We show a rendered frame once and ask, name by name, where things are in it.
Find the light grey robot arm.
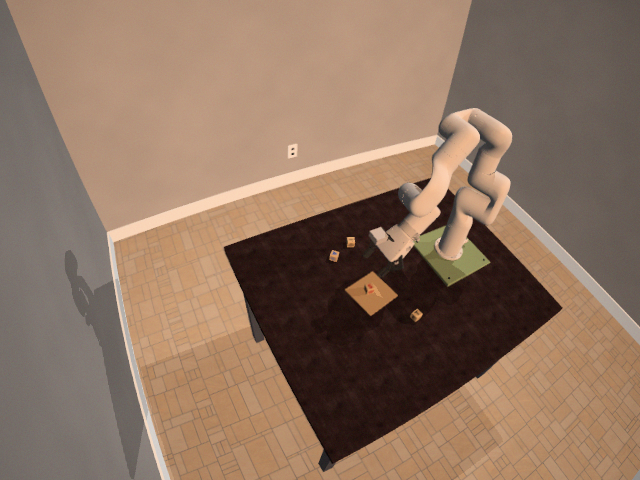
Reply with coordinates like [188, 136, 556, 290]
[398, 108, 512, 260]

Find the orange flat mat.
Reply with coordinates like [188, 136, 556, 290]
[345, 271, 398, 316]

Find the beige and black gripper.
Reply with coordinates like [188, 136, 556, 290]
[362, 224, 415, 278]

